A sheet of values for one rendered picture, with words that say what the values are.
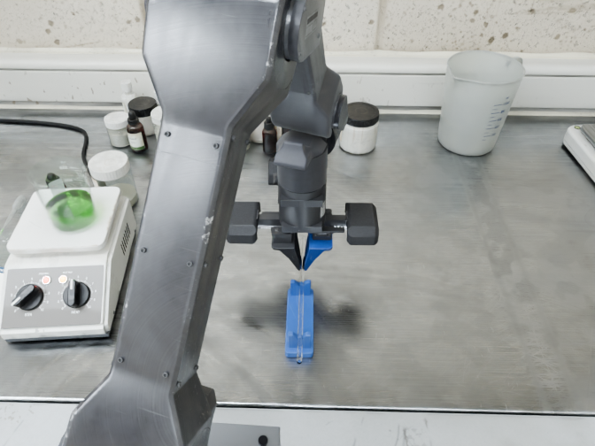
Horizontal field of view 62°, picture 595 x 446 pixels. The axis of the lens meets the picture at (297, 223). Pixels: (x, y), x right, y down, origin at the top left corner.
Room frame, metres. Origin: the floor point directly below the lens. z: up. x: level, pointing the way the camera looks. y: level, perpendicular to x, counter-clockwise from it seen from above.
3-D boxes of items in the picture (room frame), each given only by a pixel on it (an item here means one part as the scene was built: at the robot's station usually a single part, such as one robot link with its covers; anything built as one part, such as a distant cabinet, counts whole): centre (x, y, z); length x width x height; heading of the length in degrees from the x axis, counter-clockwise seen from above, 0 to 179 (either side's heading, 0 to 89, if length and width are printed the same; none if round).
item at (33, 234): (0.49, 0.30, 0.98); 0.12 x 0.12 x 0.01; 4
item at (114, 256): (0.46, 0.30, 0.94); 0.22 x 0.13 x 0.08; 4
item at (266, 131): (0.77, 0.05, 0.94); 0.03 x 0.03 x 0.07
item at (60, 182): (0.48, 0.29, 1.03); 0.07 x 0.06 x 0.08; 86
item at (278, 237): (0.46, -0.01, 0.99); 0.09 x 0.04 x 0.02; 88
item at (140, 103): (0.84, 0.29, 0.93); 0.05 x 0.05 x 0.06
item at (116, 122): (0.80, 0.33, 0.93); 0.05 x 0.05 x 0.05
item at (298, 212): (0.46, -0.01, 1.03); 0.19 x 0.06 x 0.08; 88
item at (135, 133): (0.77, 0.29, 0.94); 0.03 x 0.03 x 0.08
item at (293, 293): (0.38, 0.00, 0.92); 0.10 x 0.03 x 0.04; 179
